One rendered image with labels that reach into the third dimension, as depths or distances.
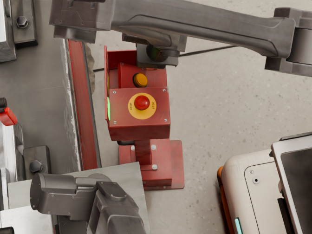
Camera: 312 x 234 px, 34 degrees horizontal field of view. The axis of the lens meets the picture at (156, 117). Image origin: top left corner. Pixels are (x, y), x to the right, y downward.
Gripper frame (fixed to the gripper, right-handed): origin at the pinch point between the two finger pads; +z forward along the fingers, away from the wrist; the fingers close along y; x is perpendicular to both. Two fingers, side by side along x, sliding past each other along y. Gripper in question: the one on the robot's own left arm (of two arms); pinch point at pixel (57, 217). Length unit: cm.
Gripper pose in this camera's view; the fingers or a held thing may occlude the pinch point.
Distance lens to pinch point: 100.8
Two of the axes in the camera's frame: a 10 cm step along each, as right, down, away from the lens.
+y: 1.8, 9.3, -3.3
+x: 8.5, 0.2, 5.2
